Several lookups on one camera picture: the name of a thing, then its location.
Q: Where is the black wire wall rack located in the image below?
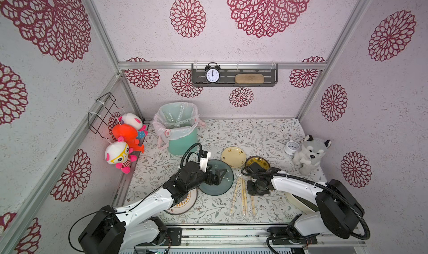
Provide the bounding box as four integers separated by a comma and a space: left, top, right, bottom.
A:
87, 92, 124, 139

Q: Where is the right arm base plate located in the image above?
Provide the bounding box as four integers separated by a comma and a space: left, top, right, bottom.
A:
267, 226, 318, 245

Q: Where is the yellow patterned plate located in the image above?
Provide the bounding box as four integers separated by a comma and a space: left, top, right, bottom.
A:
245, 156, 270, 170

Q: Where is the grey wall shelf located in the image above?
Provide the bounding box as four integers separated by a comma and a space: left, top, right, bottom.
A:
191, 62, 278, 87

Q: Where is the white digital scale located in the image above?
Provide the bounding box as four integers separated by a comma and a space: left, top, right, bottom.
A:
286, 193, 319, 215

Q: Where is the pink white plush toy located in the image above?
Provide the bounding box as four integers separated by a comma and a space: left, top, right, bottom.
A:
119, 113, 148, 138

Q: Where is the white plush with yellow glasses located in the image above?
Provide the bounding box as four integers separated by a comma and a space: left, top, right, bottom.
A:
105, 137, 137, 174

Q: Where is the grey husky plush toy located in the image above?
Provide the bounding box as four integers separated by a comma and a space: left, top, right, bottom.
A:
293, 134, 332, 176

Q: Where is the white orange sunburst plate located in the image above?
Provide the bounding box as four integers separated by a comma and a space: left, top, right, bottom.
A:
165, 189, 198, 215

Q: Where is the cream small plate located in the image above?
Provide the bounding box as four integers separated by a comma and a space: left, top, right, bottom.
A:
221, 147, 247, 168

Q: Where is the black alarm clock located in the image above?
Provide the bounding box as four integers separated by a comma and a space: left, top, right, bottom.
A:
205, 62, 221, 84

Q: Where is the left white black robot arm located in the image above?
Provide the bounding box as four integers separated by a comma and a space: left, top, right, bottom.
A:
78, 162, 227, 254

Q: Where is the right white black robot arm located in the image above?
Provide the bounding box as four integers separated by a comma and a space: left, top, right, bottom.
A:
241, 163, 371, 241

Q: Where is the wooden brush on shelf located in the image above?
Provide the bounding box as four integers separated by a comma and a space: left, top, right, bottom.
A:
235, 74, 265, 85

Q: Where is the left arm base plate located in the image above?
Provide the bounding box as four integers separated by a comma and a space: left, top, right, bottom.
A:
137, 227, 183, 247

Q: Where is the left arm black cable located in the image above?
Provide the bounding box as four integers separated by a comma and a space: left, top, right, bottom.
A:
68, 143, 204, 253

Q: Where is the dark green glass plate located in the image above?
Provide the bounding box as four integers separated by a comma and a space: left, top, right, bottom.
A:
199, 159, 234, 196

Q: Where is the green trash bin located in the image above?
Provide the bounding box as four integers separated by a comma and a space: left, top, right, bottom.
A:
158, 102, 200, 156

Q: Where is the red plush toy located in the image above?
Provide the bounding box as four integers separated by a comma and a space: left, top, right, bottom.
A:
112, 124, 144, 153

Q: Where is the small white alarm clock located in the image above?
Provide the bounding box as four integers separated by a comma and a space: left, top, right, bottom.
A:
284, 140, 300, 156

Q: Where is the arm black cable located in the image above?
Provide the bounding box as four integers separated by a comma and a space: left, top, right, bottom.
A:
68, 143, 204, 253
240, 165, 371, 254

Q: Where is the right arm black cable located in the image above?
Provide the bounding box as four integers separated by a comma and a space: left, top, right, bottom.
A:
240, 165, 371, 254

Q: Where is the floral table mat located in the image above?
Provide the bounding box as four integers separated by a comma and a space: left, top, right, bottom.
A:
125, 119, 305, 224

